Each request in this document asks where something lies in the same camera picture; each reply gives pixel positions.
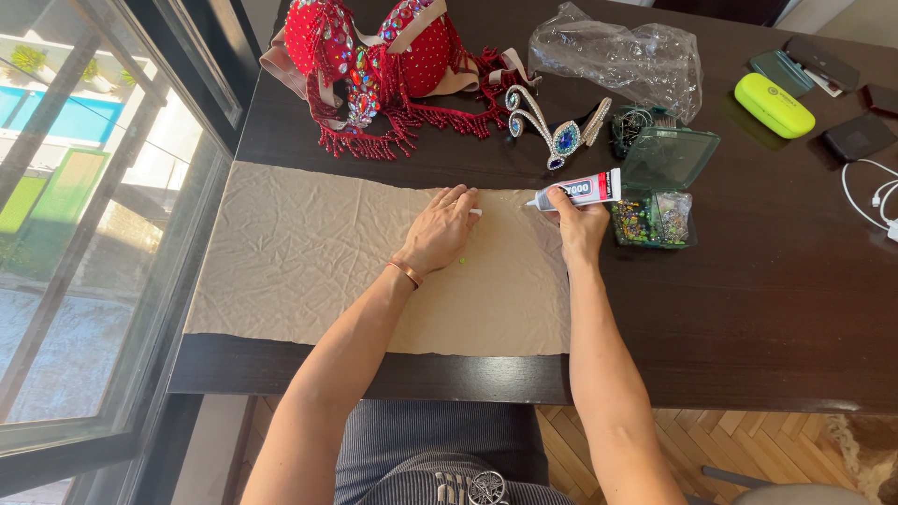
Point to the teal flat case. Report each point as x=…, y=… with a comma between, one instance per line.
x=775, y=70

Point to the person's left hand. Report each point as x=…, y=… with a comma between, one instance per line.
x=438, y=235

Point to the red beaded bra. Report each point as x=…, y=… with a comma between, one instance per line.
x=421, y=56

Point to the small clear bead bag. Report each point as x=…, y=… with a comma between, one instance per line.
x=675, y=214

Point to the beige fabric sheet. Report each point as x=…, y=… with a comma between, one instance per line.
x=294, y=259

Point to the black power bank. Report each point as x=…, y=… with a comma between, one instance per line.
x=859, y=135

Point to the lime green glasses case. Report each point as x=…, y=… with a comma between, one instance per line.
x=773, y=104

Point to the green plastic bead box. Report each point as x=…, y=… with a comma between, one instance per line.
x=666, y=161

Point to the rhinestone tiara with blue gems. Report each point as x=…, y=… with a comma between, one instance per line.
x=563, y=139

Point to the clear plastic bag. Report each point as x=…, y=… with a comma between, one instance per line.
x=624, y=59

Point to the dark window frame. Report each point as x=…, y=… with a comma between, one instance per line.
x=133, y=231

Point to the dark grey phone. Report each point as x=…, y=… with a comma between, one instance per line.
x=822, y=62

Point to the grey ribbed clothing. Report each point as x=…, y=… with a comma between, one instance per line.
x=421, y=435

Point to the person's right hand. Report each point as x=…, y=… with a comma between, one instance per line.
x=584, y=230

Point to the grey chair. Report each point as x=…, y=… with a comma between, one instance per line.
x=793, y=492

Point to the brown fur rug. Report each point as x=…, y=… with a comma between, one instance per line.
x=866, y=449

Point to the silver round pendant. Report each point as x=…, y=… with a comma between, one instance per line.
x=487, y=489

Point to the green plastic pin box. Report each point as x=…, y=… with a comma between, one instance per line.
x=631, y=126

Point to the dark red wallet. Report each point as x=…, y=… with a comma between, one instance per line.
x=882, y=99

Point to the white card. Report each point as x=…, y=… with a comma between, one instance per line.
x=822, y=83

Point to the white glue tube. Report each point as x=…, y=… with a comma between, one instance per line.
x=593, y=189

